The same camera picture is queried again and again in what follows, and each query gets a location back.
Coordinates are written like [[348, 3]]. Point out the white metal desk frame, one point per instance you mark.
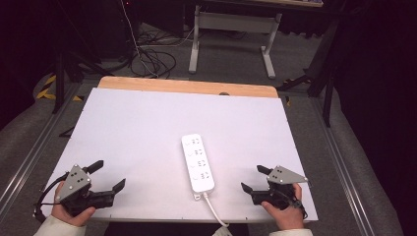
[[234, 22]]

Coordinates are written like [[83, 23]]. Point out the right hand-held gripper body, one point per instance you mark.
[[281, 187]]

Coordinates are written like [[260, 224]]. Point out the white power strip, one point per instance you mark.
[[197, 163]]

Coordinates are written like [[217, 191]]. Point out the aluminium floor rail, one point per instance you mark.
[[31, 157], [341, 164]]

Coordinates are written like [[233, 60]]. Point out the person's right hand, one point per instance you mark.
[[287, 218]]

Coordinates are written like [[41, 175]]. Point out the white table cover board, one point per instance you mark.
[[164, 124]]

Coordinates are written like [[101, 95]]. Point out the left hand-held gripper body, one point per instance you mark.
[[78, 191]]

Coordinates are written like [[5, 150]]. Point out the person's left hand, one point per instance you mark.
[[72, 217]]

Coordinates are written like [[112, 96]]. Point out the yellow black floor tape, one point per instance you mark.
[[48, 88]]

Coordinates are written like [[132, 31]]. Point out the black metal stand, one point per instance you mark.
[[60, 75], [324, 75]]

